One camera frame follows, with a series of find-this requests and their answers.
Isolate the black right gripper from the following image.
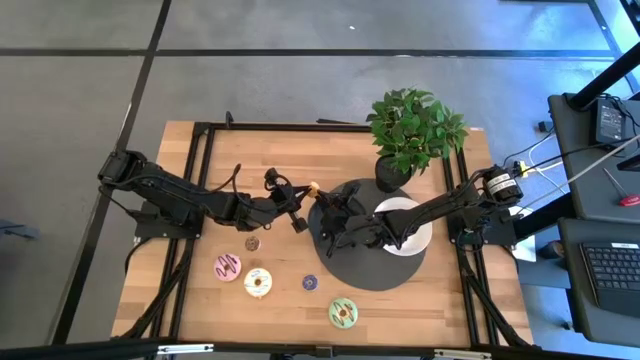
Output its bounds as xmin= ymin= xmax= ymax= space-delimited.
xmin=314 ymin=182 xmax=389 ymax=251

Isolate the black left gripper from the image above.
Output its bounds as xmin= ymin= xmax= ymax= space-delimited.
xmin=247 ymin=183 xmax=317 ymax=235

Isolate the large white donut blue drizzle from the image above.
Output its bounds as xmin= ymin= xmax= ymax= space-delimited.
xmin=243 ymin=267 xmax=274 ymax=300

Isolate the large pink donut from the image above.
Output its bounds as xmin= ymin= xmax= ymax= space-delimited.
xmin=213 ymin=253 xmax=243 ymax=283

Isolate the large green donut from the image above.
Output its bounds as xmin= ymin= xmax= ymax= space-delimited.
xmin=328 ymin=297 xmax=359 ymax=330

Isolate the black plant pot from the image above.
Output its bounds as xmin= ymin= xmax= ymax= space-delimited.
xmin=374 ymin=154 xmax=414 ymax=194

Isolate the round dark woven placemat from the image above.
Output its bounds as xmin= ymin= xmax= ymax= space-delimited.
xmin=307 ymin=178 xmax=427 ymax=293

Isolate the white round plate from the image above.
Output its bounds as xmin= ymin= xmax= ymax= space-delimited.
xmin=373 ymin=196 xmax=434 ymax=258

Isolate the green leafy plant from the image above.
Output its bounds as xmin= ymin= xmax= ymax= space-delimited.
xmin=365 ymin=87 xmax=470 ymax=176

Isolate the black desk foot bar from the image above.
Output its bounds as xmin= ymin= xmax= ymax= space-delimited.
xmin=512 ymin=192 xmax=576 ymax=242

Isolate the black beam with silver brackets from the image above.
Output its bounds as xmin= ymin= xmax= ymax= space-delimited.
xmin=0 ymin=337 xmax=640 ymax=360

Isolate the dark grey workstation desk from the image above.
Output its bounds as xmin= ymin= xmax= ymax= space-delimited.
xmin=547 ymin=92 xmax=640 ymax=221

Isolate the dark grey desk shelf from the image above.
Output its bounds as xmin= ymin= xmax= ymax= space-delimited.
xmin=557 ymin=217 xmax=640 ymax=346

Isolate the black electronic device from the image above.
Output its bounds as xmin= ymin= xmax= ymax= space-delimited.
xmin=594 ymin=97 xmax=627 ymax=147

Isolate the grey floor object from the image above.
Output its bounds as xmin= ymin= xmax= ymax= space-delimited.
xmin=0 ymin=218 xmax=41 ymax=242

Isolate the black keyboard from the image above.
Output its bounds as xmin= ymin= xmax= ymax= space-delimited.
xmin=579 ymin=242 xmax=640 ymax=319

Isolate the black diagonal pole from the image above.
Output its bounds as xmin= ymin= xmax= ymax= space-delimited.
xmin=568 ymin=42 xmax=640 ymax=112

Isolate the black aluminium table frame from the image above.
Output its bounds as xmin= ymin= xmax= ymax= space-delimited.
xmin=112 ymin=119 xmax=536 ymax=351

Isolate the white power cord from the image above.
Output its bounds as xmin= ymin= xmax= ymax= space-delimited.
xmin=519 ymin=133 xmax=569 ymax=191

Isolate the red-handled screwdriver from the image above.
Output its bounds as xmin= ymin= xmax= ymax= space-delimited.
xmin=602 ymin=167 xmax=640 ymax=208

